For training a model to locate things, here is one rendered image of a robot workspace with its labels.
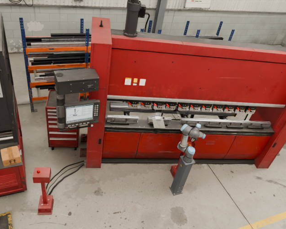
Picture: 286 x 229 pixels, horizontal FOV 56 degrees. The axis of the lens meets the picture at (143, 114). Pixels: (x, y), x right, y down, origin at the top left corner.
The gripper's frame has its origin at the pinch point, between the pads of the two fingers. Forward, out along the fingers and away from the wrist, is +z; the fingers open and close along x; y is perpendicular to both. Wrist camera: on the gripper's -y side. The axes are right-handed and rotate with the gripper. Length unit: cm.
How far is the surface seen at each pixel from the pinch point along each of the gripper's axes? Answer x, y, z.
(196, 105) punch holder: -8, 37, -43
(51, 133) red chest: 214, 80, 47
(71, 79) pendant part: 186, 23, -109
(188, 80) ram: 17, 45, -87
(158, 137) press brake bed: 44, 29, 19
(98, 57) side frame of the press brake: 151, 48, -123
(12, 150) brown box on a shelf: 257, -9, -28
